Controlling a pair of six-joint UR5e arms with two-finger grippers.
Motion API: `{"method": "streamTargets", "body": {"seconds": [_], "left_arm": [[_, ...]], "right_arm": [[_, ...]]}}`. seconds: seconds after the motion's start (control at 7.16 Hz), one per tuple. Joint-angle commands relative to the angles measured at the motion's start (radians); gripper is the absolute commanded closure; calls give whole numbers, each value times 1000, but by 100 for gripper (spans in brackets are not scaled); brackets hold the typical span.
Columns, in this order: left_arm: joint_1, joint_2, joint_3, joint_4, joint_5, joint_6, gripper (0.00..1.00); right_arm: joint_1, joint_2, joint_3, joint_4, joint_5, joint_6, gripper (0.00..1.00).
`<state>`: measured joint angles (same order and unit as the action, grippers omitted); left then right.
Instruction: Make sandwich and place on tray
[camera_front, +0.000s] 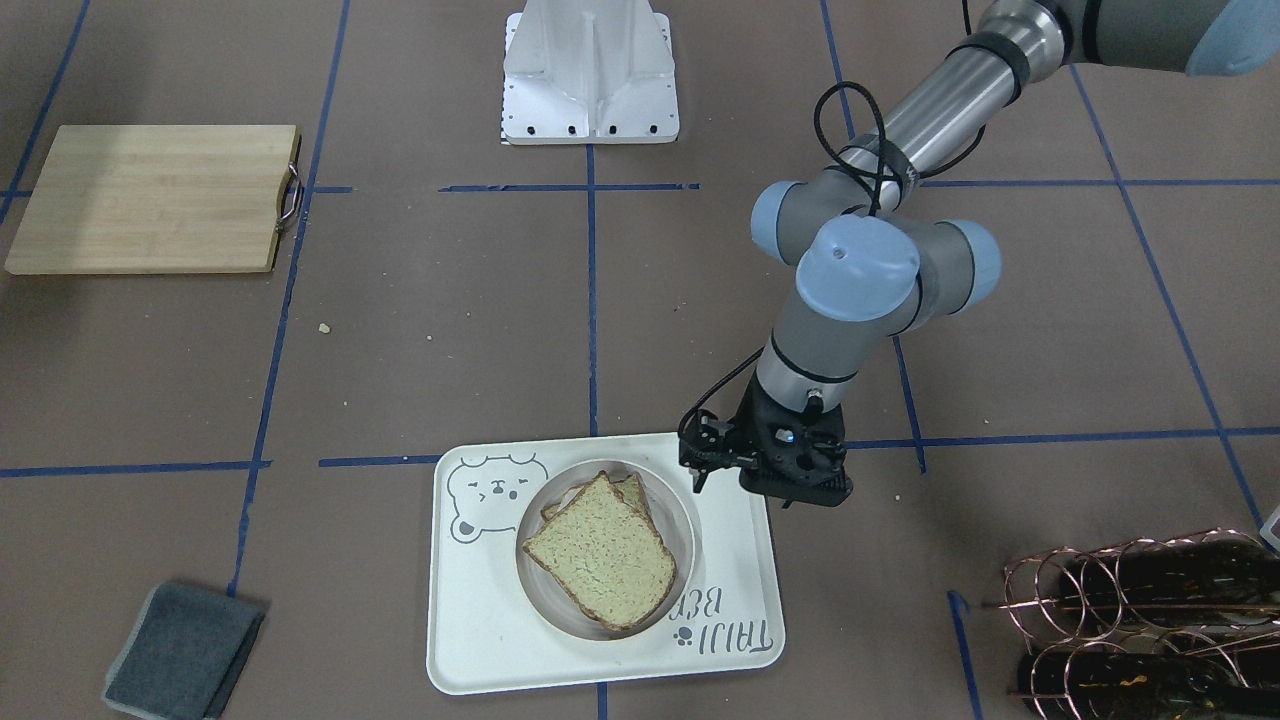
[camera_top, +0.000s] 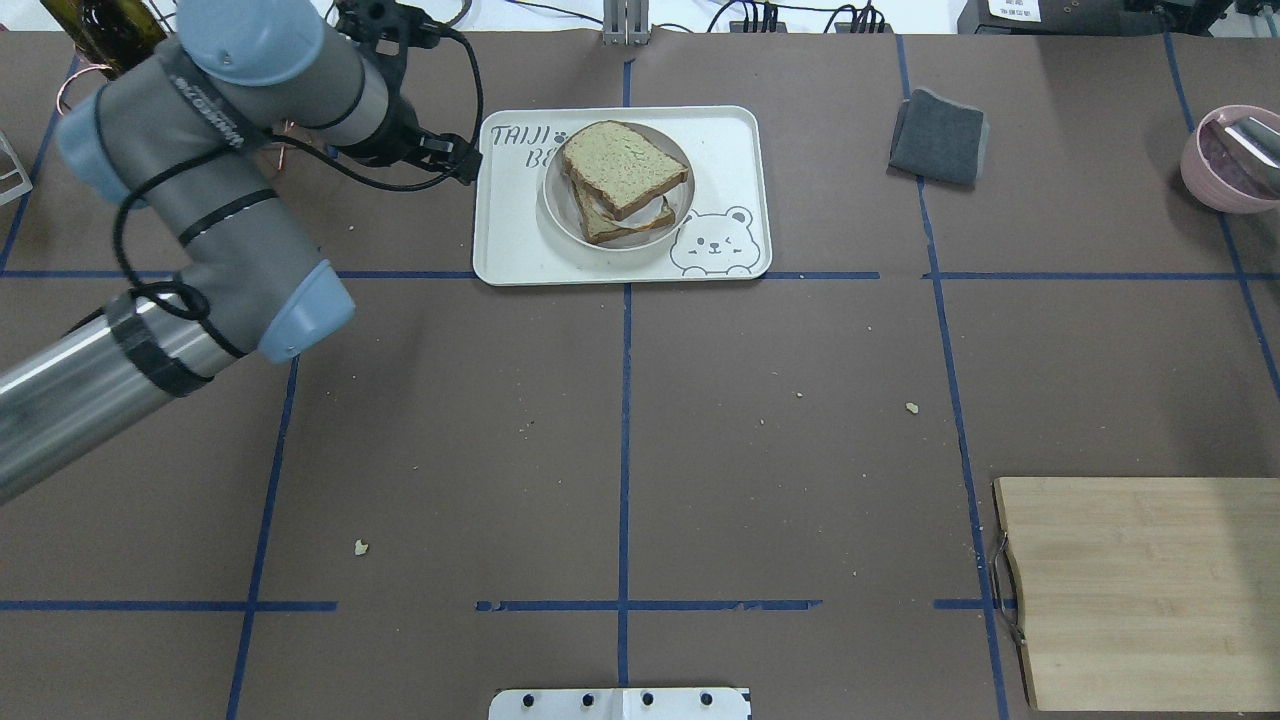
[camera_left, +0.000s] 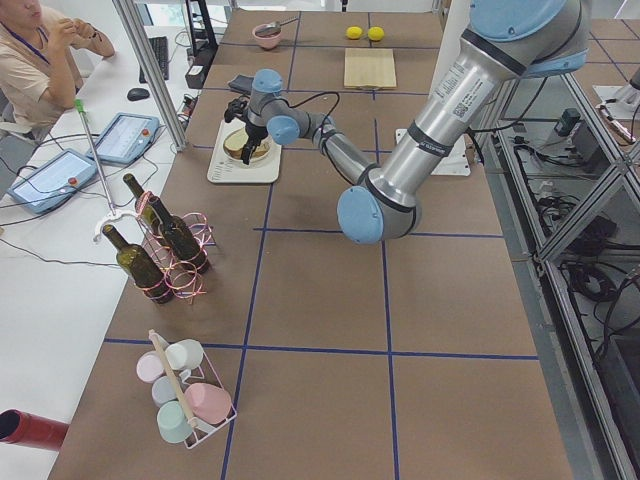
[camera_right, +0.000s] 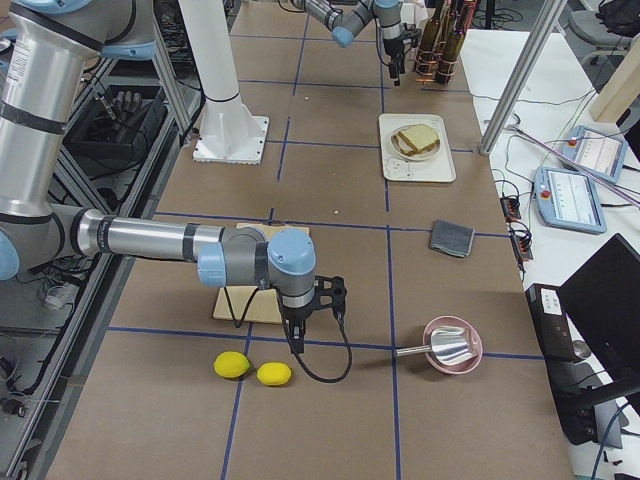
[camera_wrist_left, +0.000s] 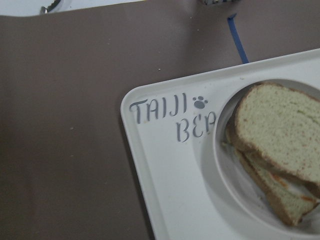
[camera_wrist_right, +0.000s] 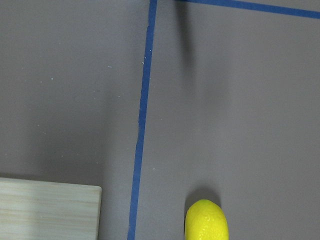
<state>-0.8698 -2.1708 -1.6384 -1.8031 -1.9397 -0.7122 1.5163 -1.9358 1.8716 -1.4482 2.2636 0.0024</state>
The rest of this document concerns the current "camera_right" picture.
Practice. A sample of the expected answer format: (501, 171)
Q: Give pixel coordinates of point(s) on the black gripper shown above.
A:
(391, 43)
(296, 315)

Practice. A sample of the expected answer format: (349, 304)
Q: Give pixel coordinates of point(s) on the bread slice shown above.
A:
(401, 146)
(420, 138)

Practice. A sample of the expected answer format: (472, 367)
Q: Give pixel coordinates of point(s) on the white round plate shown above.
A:
(418, 156)

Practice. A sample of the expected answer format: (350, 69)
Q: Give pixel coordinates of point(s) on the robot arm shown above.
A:
(347, 19)
(54, 41)

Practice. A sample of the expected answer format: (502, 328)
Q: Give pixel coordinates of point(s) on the white bear tray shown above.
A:
(438, 168)

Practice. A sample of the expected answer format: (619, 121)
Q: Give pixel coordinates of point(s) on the dark green wine bottle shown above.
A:
(429, 41)
(450, 32)

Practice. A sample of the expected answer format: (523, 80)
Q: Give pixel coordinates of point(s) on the yellow lemon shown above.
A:
(274, 374)
(231, 365)

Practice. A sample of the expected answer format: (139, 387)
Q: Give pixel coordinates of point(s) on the wooden cutting board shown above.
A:
(260, 305)

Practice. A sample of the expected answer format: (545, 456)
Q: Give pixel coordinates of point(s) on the bread slice on plate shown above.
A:
(401, 146)

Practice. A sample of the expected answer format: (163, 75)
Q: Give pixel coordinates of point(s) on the metal scoop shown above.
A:
(448, 345)

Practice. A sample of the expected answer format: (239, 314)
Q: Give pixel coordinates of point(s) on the pink bowl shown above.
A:
(464, 367)

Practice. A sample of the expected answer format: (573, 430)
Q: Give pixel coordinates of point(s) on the grey folded cloth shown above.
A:
(451, 238)

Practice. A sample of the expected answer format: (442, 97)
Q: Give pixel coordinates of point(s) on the grabber stick with claw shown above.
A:
(570, 163)

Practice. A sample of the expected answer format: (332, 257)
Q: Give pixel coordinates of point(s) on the blue teach pendant tablet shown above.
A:
(568, 200)
(602, 153)

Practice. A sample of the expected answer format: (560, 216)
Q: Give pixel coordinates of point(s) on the black desktop computer box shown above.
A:
(584, 403)

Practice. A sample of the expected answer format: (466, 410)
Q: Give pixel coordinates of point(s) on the black laptop monitor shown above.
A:
(601, 298)

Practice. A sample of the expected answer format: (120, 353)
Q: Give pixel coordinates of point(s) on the copper wire bottle rack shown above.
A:
(434, 65)

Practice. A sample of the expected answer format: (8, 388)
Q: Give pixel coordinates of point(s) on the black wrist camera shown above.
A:
(330, 292)
(411, 36)

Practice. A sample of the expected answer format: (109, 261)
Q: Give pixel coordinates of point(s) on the white wire cup rack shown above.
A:
(414, 12)

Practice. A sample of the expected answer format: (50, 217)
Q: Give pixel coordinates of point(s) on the aluminium frame post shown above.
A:
(549, 15)

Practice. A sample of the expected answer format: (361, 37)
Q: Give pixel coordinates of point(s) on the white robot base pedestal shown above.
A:
(228, 131)

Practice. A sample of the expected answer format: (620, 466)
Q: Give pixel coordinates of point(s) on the black case under frame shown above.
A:
(123, 125)

